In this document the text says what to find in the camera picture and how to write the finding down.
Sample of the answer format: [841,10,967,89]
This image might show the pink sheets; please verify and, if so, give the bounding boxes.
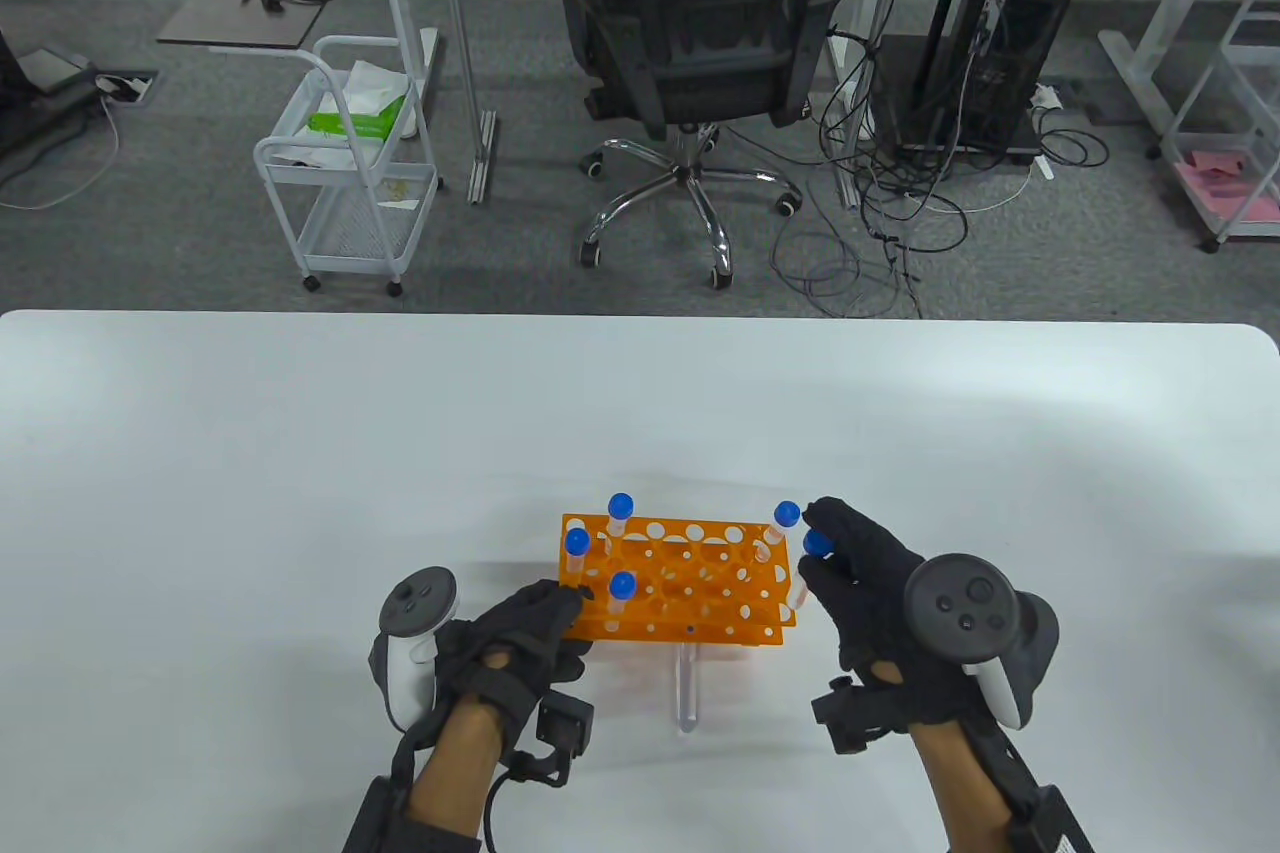
[1175,150,1280,234]

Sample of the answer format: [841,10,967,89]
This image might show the person's left hand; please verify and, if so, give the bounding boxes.
[435,578,596,731]

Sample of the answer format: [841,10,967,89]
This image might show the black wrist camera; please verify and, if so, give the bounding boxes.
[490,693,596,789]
[810,676,906,756]

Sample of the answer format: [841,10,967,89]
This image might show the white rolling cart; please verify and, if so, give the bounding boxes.
[252,0,446,297]

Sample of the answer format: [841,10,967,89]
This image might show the grey and white controller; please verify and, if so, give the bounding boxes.
[368,566,461,732]
[903,551,1061,732]

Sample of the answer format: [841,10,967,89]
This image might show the black computer tower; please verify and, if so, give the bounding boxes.
[880,0,1086,164]

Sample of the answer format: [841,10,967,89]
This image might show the white cloth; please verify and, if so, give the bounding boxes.
[340,58,419,139]

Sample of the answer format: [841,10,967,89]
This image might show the black office chair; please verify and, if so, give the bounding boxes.
[555,0,851,291]

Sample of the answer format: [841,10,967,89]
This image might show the aluminium post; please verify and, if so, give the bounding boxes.
[435,0,498,206]

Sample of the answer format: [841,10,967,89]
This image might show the tangle of black cables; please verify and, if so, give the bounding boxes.
[770,33,1111,319]

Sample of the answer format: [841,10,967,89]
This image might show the person's right hand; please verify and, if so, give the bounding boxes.
[797,496,993,731]

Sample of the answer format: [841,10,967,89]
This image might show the black forearm battery pack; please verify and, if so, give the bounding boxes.
[343,773,411,853]
[1008,783,1096,853]

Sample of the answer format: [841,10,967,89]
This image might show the orange test tube rack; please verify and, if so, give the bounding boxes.
[558,513,799,646]

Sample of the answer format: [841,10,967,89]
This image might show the white floor cable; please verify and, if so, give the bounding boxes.
[0,98,121,212]

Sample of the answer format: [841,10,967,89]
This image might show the floor socket box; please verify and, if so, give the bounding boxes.
[95,71,159,106]

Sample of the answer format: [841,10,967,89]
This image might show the white desk leg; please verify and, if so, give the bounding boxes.
[833,0,919,210]
[1098,0,1251,134]

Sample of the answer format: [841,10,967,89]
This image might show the green packet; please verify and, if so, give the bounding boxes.
[308,93,409,139]

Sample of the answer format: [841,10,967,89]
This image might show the white wire cart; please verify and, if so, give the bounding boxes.
[1160,0,1280,254]

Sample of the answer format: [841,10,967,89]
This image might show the black forearm strap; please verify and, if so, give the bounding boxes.
[400,808,481,853]

